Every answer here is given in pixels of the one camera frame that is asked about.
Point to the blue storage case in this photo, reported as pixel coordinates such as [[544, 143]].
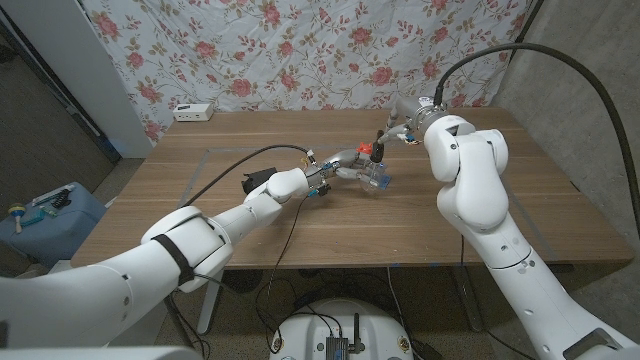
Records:
[[55, 235]]

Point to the orange spiky stress ball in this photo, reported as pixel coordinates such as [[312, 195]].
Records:
[[365, 148]]

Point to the black clip tool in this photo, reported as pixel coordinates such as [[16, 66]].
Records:
[[61, 198]]

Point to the yellow blue toy maraca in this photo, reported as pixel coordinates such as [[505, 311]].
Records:
[[17, 212]]

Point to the black backdrop stand pole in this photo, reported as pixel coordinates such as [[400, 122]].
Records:
[[527, 22]]

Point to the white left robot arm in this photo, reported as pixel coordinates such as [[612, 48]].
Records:
[[175, 260]]

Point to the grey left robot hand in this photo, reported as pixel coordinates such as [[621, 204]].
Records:
[[345, 160]]

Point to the teal hand tool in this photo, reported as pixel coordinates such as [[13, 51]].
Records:
[[35, 218]]

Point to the black round fan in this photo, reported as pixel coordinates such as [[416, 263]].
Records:
[[245, 280]]

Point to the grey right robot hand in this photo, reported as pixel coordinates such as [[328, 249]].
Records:
[[412, 117]]

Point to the white table leg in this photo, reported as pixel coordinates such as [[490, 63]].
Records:
[[210, 305]]

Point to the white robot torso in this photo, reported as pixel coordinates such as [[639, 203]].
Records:
[[340, 325]]

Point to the black card holder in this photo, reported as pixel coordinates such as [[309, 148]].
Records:
[[257, 179]]

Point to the grey tape outline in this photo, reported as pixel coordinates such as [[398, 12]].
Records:
[[225, 149]]

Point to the clear spray bottle black cap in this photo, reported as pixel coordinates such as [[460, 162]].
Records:
[[377, 150]]

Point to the white flat tool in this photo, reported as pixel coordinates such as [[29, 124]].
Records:
[[52, 195]]

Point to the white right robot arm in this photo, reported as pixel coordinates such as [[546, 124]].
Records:
[[490, 225]]

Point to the floral backdrop cloth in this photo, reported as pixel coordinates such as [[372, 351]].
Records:
[[300, 50]]

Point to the grey table leg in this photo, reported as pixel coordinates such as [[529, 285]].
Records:
[[470, 305]]

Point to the white power strip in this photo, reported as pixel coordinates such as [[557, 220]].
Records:
[[193, 112]]

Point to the white wall panel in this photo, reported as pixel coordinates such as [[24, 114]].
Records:
[[90, 75]]

